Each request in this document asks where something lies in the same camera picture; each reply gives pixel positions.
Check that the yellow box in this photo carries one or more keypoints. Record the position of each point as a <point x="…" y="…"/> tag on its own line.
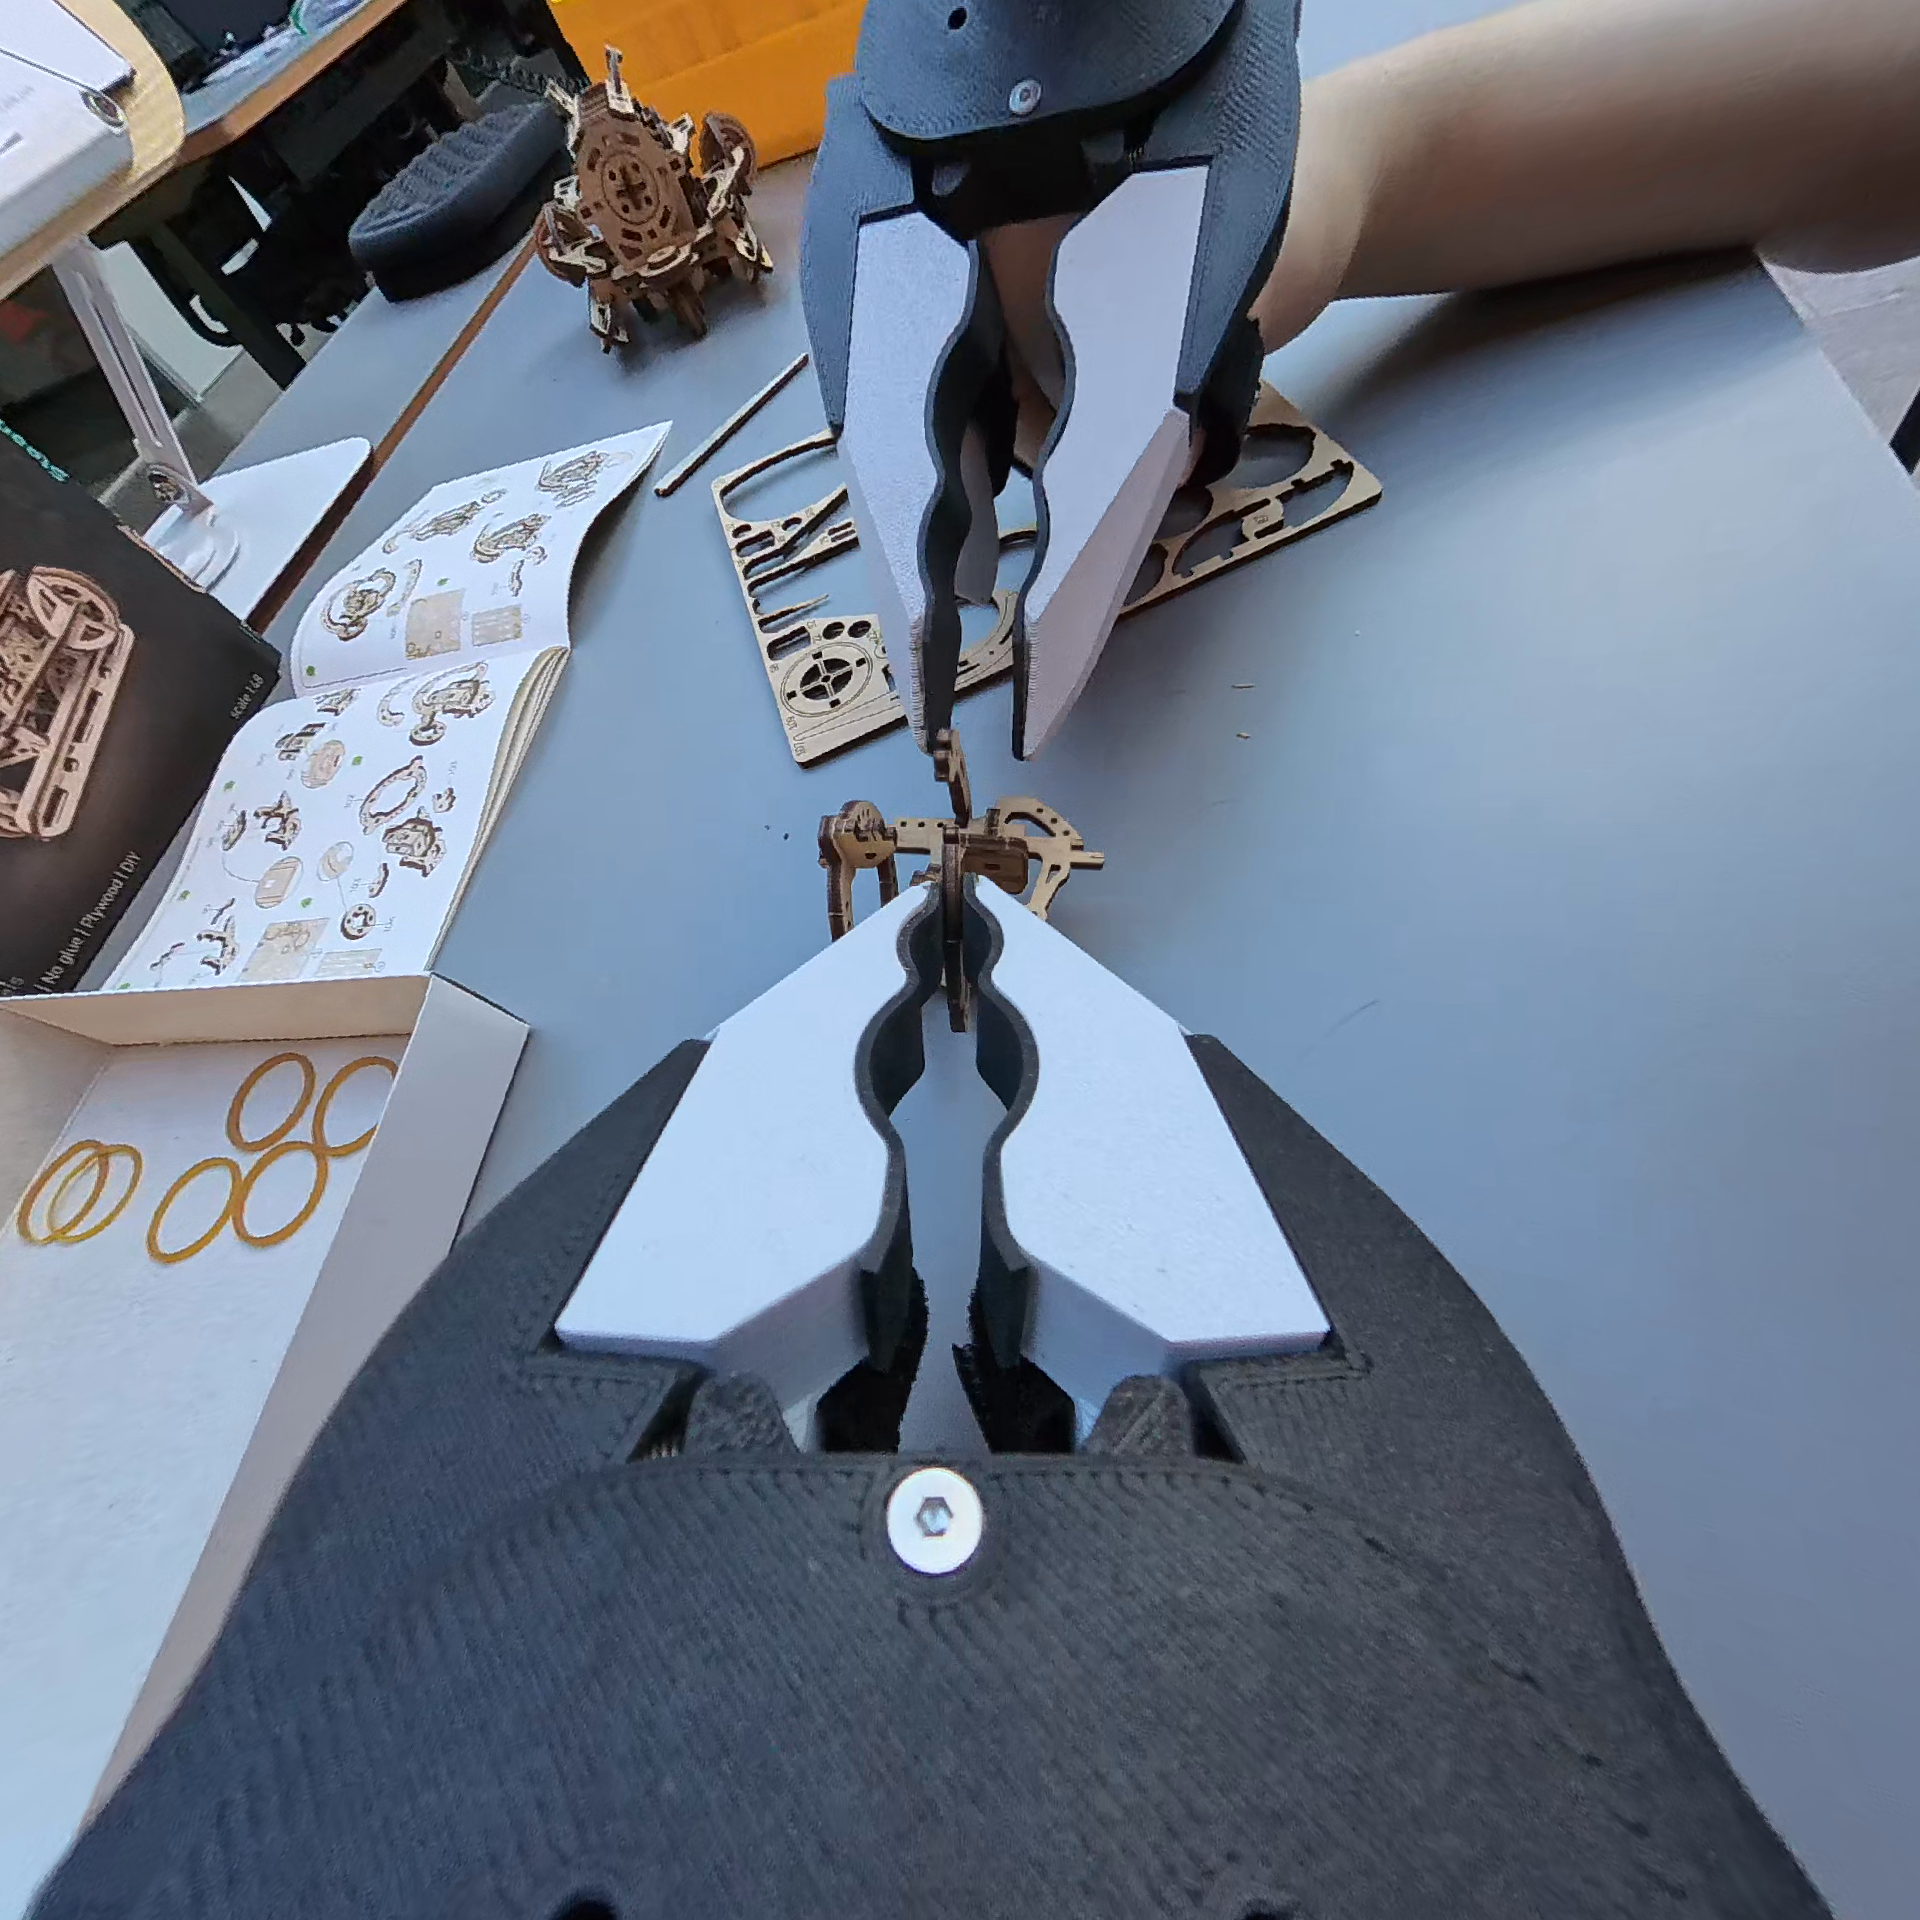
<point x="704" y="61"/>

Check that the open instruction booklet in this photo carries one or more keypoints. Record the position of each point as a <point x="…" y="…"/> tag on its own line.
<point x="375" y="797"/>

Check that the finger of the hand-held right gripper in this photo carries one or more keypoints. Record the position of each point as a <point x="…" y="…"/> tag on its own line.
<point x="902" y="376"/>
<point x="1132" y="346"/>

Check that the white cardboard box tray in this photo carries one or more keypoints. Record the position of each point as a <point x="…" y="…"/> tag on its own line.
<point x="91" y="1426"/>

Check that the wooden model subassembly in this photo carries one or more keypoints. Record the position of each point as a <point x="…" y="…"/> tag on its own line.
<point x="1049" y="856"/>

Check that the black product box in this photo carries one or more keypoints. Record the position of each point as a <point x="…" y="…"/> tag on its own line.
<point x="91" y="751"/>

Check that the group of yellow rubber bands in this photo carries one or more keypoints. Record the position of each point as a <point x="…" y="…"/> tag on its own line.
<point x="241" y="1202"/>

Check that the assembled wooden model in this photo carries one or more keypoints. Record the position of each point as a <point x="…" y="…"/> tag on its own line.
<point x="639" y="196"/>

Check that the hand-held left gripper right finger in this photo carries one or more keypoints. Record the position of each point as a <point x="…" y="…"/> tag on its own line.
<point x="1171" y="1202"/>

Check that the laser-cut plywood parts sheet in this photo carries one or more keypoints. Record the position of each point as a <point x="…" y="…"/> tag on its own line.
<point x="827" y="739"/>

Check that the person's right forearm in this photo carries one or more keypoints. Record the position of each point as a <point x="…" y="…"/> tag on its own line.
<point x="1500" y="166"/>

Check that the black chair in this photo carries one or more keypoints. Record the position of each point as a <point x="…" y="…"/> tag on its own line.
<point x="255" y="181"/>

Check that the thin wooden stick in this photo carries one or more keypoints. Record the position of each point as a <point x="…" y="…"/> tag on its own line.
<point x="733" y="426"/>

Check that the small wooden model part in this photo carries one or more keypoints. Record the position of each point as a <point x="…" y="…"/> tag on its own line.
<point x="950" y="773"/>

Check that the person's right hand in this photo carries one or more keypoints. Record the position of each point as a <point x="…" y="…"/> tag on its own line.
<point x="1028" y="317"/>

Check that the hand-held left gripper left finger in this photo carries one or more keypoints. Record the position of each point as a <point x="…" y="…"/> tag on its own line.
<point x="734" y="1202"/>

